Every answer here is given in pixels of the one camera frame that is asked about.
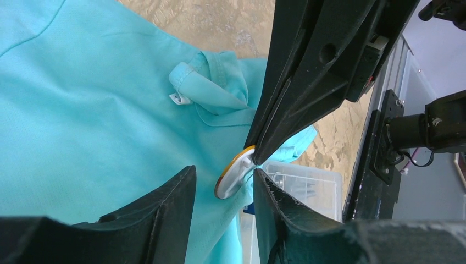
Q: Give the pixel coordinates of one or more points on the teal t-shirt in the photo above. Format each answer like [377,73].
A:
[100,107]

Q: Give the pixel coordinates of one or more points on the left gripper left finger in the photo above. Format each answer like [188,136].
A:
[153,229]

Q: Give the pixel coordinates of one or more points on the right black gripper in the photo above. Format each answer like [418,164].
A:
[321,53]

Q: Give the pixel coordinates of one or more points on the clear plastic screw box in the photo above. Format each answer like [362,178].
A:
[320,190]

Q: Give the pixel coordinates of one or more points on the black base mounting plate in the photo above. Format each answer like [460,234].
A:
[375,182]

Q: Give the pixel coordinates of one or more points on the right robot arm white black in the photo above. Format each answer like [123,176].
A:
[442,127]

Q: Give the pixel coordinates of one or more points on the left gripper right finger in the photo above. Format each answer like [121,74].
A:
[290,232]

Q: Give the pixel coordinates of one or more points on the orange round brooch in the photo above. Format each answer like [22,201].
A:
[233,176]

